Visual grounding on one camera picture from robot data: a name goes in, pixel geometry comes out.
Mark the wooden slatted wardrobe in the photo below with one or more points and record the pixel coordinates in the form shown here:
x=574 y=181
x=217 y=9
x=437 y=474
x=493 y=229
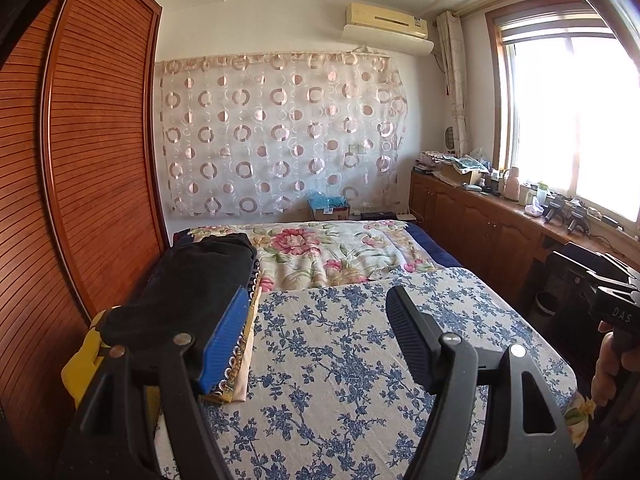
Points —
x=100 y=135

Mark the grey waste bin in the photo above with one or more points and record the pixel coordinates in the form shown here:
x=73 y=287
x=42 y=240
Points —
x=546 y=307

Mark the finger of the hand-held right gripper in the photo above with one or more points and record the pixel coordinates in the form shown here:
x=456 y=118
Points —
x=612 y=272

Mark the green-lidded jar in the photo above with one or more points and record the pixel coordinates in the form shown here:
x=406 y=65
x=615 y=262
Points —
x=542 y=191

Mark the white power strip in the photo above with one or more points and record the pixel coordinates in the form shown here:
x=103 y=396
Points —
x=406 y=217

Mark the cardboard box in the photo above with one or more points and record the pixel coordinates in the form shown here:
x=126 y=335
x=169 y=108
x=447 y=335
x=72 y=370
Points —
x=462 y=177

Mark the pale window curtain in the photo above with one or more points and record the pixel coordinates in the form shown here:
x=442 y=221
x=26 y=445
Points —
x=457 y=85

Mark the folded pink cloth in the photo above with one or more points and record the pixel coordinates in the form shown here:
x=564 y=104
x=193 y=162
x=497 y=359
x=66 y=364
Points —
x=430 y=158

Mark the teal box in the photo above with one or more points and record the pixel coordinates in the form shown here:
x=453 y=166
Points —
x=327 y=202

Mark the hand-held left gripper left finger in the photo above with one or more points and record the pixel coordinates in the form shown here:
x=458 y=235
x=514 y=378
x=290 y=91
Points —
x=222 y=340

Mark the long wooden cabinet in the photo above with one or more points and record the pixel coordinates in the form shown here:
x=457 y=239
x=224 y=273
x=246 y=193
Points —
x=480 y=230

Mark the circle-patterned sheer curtain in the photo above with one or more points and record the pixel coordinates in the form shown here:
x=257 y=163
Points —
x=280 y=135

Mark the yellow cloth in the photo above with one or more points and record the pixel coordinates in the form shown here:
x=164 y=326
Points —
x=82 y=365

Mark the black chair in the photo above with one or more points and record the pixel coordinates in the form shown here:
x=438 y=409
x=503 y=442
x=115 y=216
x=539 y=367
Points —
x=565 y=275

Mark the navy blanket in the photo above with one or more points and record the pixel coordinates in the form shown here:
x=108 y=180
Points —
x=435 y=250

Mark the round table fan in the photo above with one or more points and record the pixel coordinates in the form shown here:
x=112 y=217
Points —
x=452 y=137

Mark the white tissue holder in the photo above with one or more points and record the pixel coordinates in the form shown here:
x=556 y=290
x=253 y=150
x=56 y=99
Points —
x=535 y=207

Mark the wooden-framed window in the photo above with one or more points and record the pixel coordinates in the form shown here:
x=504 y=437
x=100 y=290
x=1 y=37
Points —
x=575 y=110

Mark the white pitcher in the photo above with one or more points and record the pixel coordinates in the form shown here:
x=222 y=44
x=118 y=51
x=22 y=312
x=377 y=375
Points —
x=511 y=185

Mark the black t-shirt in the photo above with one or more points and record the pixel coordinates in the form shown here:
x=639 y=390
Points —
x=190 y=280

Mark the wall air conditioner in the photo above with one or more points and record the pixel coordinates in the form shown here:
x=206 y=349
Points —
x=385 y=20

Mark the black hand-held device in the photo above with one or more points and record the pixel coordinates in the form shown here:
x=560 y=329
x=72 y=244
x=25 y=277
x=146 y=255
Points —
x=555 y=210
x=579 y=220

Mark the blue floral cloth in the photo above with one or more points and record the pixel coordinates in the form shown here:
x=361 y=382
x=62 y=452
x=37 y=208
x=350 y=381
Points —
x=340 y=360

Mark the pink floral blanket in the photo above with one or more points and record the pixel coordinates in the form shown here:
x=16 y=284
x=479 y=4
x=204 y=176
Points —
x=310 y=250

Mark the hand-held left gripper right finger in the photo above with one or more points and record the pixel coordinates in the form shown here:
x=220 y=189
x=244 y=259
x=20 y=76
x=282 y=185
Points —
x=407 y=335

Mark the person's right hand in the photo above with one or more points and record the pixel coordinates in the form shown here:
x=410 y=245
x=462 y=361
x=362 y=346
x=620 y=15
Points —
x=605 y=375

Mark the teal patterned cloth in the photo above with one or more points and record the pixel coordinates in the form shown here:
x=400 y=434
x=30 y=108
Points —
x=462 y=161

